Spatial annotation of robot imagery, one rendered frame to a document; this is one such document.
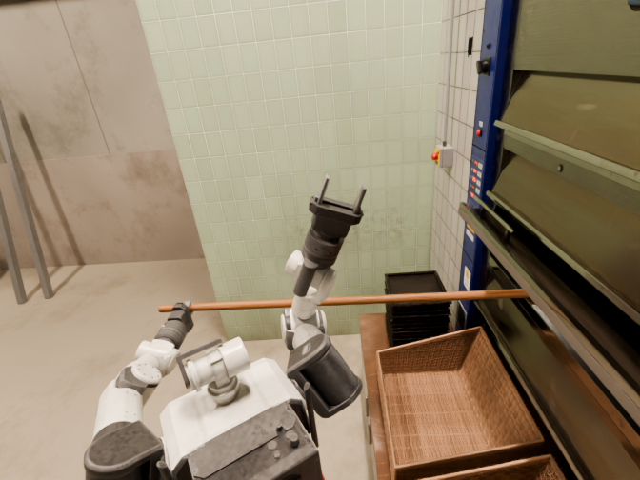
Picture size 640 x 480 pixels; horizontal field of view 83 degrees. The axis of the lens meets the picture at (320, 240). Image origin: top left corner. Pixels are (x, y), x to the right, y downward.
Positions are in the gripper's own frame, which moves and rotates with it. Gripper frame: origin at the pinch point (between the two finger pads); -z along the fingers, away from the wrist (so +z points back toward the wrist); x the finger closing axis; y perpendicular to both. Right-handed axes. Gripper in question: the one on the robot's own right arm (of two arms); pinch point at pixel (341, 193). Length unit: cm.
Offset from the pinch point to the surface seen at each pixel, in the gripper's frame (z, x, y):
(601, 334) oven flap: 7, -60, -19
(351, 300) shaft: 50, -22, 24
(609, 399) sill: 24, -76, -20
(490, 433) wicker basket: 83, -90, 4
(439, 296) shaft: 38, -50, 23
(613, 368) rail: 5, -52, -30
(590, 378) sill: 25, -76, -13
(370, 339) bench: 109, -58, 64
